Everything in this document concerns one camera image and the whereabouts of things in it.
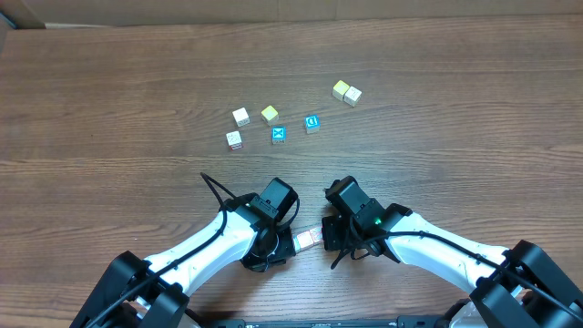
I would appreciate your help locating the blue P block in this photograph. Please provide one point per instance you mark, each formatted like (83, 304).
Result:
(296, 244)

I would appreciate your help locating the red K block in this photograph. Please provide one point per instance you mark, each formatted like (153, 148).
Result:
(316, 234)

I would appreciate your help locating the white block far right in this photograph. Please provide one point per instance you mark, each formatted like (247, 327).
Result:
(352, 96)

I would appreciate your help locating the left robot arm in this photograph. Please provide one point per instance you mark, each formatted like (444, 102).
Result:
(155, 291)

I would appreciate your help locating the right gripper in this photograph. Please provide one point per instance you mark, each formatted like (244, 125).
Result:
(331, 234)

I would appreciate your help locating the white block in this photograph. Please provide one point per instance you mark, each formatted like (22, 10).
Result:
(352, 96)
(234, 140)
(241, 117)

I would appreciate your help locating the yellow block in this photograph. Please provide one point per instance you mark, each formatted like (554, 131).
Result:
(270, 115)
(340, 89)

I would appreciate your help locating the blue X block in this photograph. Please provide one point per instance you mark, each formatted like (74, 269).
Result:
(278, 134)

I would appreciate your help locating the yellow block centre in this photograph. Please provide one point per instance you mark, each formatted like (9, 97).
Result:
(270, 115)

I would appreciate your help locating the yellow block far right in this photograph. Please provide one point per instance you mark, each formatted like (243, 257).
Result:
(340, 89)

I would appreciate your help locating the red M block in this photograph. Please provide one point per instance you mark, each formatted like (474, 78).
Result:
(305, 240)

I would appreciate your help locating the blue D block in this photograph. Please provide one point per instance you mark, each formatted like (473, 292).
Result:
(312, 124)

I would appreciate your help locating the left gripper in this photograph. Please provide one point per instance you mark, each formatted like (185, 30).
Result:
(282, 246)

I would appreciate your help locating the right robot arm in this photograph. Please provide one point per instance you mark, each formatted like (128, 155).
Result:
(518, 287)

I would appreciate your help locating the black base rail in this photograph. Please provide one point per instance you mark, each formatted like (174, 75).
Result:
(403, 321)

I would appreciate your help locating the white block upper left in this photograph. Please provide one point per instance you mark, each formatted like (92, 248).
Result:
(241, 117)

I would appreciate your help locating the white block lower left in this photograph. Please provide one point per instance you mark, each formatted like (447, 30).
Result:
(234, 140)

